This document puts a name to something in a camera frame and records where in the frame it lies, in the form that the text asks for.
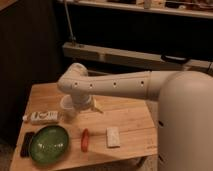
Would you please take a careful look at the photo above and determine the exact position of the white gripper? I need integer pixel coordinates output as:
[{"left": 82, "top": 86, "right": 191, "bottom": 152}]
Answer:
[{"left": 71, "top": 95, "right": 103, "bottom": 113}]

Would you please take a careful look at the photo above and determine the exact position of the red pepper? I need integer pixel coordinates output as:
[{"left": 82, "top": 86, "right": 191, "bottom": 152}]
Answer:
[{"left": 81, "top": 129, "right": 89, "bottom": 152}]

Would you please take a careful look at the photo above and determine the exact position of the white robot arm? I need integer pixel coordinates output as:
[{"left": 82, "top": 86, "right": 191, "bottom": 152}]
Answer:
[{"left": 57, "top": 63, "right": 213, "bottom": 171}]

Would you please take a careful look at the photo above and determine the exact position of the white sponge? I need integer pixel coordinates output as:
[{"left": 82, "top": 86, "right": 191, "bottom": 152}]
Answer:
[{"left": 107, "top": 127, "right": 120, "bottom": 148}]

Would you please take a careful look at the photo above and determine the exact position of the clear plastic cup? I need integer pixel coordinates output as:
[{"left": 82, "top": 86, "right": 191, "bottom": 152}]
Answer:
[{"left": 60, "top": 95, "right": 77, "bottom": 119}]

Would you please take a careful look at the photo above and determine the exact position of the wooden table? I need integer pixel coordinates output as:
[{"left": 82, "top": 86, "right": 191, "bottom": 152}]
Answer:
[{"left": 9, "top": 82, "right": 159, "bottom": 171}]

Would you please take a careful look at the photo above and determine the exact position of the green bowl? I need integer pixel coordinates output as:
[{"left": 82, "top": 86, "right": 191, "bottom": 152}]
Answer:
[{"left": 28, "top": 125, "right": 69, "bottom": 165}]

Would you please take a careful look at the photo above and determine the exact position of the white tube bottle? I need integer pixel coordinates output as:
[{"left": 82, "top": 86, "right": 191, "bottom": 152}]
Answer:
[{"left": 22, "top": 111, "right": 59, "bottom": 125}]

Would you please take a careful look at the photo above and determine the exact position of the long wooden bench shelf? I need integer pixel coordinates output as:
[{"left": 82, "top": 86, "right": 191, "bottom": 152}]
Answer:
[{"left": 62, "top": 42, "right": 213, "bottom": 75}]

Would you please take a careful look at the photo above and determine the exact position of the metal pole stand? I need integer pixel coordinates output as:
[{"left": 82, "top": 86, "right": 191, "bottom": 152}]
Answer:
[{"left": 63, "top": 0, "right": 76, "bottom": 46}]

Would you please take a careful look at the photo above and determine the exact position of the black object on shelf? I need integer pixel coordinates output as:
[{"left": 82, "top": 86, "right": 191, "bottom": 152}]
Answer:
[{"left": 161, "top": 55, "right": 189, "bottom": 64}]

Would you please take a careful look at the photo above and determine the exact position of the black rectangular bar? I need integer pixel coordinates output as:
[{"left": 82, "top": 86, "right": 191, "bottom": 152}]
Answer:
[{"left": 20, "top": 132, "right": 34, "bottom": 158}]

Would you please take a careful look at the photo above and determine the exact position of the upper wooden shelf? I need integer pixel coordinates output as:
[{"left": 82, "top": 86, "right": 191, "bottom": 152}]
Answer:
[{"left": 57, "top": 0, "right": 213, "bottom": 19}]

